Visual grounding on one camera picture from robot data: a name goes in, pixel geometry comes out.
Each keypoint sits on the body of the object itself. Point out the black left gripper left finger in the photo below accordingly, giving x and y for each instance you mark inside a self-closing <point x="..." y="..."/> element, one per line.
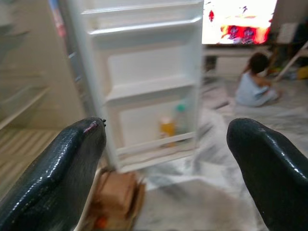
<point x="48" y="173"/>

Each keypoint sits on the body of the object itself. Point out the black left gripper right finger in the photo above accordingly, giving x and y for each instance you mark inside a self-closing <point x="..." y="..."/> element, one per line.
<point x="274" y="173"/>

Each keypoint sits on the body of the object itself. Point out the white fridge cabinet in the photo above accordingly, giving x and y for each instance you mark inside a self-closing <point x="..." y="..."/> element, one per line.
<point x="36" y="60"/>

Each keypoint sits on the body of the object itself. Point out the white fridge door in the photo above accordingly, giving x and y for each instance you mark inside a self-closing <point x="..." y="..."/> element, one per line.
<point x="149" y="62"/>

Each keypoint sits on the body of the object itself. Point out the colourful fridge door sticker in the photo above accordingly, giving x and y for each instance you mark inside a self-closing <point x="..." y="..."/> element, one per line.
<point x="59" y="19"/>

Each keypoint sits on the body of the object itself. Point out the grey floor sheet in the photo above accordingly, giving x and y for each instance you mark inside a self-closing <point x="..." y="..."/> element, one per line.
<point x="211" y="173"/>

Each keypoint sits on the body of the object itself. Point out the large red brick stack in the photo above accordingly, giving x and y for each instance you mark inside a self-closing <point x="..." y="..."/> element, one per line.
<point x="118" y="192"/>

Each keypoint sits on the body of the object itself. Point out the small orange object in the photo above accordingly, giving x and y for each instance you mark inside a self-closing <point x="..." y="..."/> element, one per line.
<point x="102" y="222"/>

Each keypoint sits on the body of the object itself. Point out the child in pale blue clothes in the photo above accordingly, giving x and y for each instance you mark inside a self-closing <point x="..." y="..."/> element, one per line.
<point x="250" y="89"/>

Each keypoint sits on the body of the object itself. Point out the green-capped clear bottle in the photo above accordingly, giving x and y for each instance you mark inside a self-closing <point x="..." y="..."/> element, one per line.
<point x="181" y="118"/>

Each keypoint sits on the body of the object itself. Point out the yellow juice bottle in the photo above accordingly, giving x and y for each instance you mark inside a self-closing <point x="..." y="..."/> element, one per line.
<point x="167" y="130"/>

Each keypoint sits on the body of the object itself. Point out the white television stand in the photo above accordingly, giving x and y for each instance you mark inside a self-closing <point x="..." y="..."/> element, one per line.
<point x="231" y="62"/>

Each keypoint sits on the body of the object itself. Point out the flat screen television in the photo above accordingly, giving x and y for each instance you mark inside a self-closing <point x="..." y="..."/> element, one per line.
<point x="235" y="14"/>

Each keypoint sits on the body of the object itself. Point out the white slanted wooden frame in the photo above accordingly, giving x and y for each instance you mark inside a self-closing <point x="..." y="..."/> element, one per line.
<point x="292" y="60"/>

